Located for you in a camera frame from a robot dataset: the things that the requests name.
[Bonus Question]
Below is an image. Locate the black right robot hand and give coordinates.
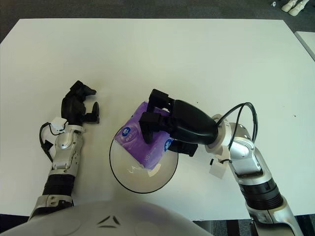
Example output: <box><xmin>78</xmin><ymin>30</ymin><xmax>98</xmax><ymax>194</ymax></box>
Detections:
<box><xmin>138</xmin><ymin>88</ymin><xmax>220</xmax><ymax>157</ymax></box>

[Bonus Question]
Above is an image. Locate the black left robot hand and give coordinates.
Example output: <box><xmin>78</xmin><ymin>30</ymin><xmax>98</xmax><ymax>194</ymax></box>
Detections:
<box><xmin>60</xmin><ymin>80</ymin><xmax>100</xmax><ymax>127</ymax></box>

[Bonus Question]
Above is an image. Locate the purple tissue paper pack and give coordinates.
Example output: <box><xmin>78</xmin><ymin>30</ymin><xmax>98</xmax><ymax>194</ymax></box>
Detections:
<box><xmin>114</xmin><ymin>100</ymin><xmax>176</xmax><ymax>173</ymax></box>

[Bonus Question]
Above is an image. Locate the white plate with black rim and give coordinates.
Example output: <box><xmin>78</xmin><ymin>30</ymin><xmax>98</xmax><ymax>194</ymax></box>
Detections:
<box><xmin>109</xmin><ymin>125</ymin><xmax>179</xmax><ymax>194</ymax></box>

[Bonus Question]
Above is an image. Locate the grey robot torso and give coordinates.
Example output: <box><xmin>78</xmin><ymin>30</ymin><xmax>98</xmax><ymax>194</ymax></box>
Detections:
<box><xmin>0</xmin><ymin>200</ymin><xmax>211</xmax><ymax>236</ymax></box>

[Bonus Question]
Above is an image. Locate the white side table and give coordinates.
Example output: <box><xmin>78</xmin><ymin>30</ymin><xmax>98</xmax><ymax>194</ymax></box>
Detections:
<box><xmin>295</xmin><ymin>31</ymin><xmax>315</xmax><ymax>61</ymax></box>

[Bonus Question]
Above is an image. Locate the white robot foot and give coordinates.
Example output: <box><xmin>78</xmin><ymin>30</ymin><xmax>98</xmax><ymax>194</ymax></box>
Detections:
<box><xmin>281</xmin><ymin>0</ymin><xmax>299</xmax><ymax>12</ymax></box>
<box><xmin>288</xmin><ymin>0</ymin><xmax>311</xmax><ymax>17</ymax></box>

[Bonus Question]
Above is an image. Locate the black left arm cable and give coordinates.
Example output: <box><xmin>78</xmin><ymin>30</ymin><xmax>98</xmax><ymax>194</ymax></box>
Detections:
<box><xmin>39</xmin><ymin>122</ymin><xmax>68</xmax><ymax>163</ymax></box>

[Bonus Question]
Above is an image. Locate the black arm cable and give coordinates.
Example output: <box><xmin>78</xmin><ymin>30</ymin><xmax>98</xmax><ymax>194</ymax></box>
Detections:
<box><xmin>39</xmin><ymin>122</ymin><xmax>68</xmax><ymax>163</ymax></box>
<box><xmin>216</xmin><ymin>102</ymin><xmax>258</xmax><ymax>150</ymax></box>

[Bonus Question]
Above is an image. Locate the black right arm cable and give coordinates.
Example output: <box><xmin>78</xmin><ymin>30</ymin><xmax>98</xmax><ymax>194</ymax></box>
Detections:
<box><xmin>216</xmin><ymin>102</ymin><xmax>258</xmax><ymax>150</ymax></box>

